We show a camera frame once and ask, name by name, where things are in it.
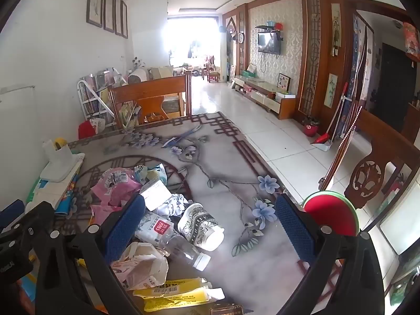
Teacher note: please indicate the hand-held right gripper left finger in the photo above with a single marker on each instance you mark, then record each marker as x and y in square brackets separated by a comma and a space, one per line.
[124, 224]

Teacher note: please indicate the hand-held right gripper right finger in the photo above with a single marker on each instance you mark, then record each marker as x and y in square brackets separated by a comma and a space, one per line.
[293, 229]

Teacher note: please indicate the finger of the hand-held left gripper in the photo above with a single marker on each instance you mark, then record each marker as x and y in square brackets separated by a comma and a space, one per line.
[39, 215]
[11, 211]

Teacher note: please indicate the pink plastic wrapper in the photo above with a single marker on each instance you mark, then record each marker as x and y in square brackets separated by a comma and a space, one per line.
[108, 198]

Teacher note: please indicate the red bin with green rim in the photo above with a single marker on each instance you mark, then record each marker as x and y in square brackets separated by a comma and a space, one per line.
[328, 213]

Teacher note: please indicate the beige paper bag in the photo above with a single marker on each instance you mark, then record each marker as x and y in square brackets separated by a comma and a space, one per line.
[141, 265]

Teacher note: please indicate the pink printed snack bag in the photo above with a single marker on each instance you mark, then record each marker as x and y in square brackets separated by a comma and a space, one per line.
[115, 177]

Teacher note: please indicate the white folded paper sheets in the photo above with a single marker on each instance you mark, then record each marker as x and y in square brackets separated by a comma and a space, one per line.
[46, 192]

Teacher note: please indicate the white paper slip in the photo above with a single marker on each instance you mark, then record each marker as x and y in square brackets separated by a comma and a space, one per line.
[156, 193]

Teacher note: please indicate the clear plastic wrapper pile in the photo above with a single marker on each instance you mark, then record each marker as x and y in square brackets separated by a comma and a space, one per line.
[170, 239]

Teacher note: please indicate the white plastic stand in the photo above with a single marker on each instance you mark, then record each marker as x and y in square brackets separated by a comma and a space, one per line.
[60, 165]

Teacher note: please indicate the black-and-white printed paper cup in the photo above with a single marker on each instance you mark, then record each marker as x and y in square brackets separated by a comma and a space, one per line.
[200, 226]

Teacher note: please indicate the yellow plastic wrapper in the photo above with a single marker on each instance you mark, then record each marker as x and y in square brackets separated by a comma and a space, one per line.
[177, 293]

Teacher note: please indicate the red dustpan with broom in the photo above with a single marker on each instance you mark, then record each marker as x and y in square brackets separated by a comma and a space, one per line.
[321, 141]

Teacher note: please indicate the carved-back wooden chair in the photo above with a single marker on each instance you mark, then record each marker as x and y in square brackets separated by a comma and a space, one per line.
[370, 170]

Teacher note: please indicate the red bag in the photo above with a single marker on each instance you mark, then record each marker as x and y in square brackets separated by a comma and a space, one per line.
[87, 129]

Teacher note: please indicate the red floor pot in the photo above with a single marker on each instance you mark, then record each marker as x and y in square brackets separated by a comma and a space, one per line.
[310, 128]

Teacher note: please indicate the white book rack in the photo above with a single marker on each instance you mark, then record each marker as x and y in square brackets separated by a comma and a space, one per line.
[92, 95]

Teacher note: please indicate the plain-backed wooden chair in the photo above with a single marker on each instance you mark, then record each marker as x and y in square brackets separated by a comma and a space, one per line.
[147, 88]

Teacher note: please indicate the long television cabinet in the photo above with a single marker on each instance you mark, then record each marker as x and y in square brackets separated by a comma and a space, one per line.
[262, 93]

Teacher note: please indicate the small hanging scroll painting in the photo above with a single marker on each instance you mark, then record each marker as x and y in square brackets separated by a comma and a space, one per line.
[331, 90]

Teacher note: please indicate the framed star pattern picture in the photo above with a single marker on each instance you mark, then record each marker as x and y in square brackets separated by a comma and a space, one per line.
[284, 82]

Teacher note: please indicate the wooden sofa with cushions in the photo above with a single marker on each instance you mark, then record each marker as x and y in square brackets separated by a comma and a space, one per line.
[160, 72]

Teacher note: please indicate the small wooden chair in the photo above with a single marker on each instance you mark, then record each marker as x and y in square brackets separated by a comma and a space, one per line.
[211, 73]

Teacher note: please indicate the dark entrance door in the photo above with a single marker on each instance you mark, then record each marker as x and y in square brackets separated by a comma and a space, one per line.
[390, 82]

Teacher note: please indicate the tall hanging scroll painting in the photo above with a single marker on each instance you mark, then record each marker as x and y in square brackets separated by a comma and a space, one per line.
[335, 26]

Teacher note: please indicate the red hanging decoration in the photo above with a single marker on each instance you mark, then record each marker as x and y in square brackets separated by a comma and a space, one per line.
[411, 41]

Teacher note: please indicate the blue patterned wall hanging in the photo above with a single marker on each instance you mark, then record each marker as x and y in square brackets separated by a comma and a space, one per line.
[357, 55]

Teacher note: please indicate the wall-mounted television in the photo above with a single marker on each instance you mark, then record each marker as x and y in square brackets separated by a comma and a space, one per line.
[269, 42]

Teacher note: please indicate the round wall clock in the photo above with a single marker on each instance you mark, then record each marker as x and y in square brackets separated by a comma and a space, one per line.
[241, 36]

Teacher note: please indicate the wall shelf with bowls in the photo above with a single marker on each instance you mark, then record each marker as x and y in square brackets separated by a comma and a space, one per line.
[270, 28]

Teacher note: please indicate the framed wall picture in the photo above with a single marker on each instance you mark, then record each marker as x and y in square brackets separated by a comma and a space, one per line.
[118, 13]
[95, 0]
[109, 6]
[124, 19]

